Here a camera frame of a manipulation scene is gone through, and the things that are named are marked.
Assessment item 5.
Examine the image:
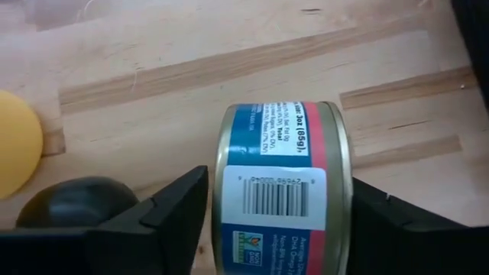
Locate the yellow plastic squeeze bottle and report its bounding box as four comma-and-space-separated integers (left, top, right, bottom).
0, 89, 44, 200

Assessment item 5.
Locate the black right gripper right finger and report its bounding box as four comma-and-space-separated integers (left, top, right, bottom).
349, 176, 489, 275

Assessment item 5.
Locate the dark toy plum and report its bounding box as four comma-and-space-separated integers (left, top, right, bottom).
15, 175, 141, 230

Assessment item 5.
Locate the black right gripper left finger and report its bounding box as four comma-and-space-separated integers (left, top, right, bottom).
0, 164, 209, 275

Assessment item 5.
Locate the black aluminium rig frame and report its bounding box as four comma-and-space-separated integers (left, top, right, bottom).
449, 0, 489, 112

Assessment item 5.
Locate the small blue red label can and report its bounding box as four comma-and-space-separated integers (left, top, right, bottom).
212, 100, 354, 275

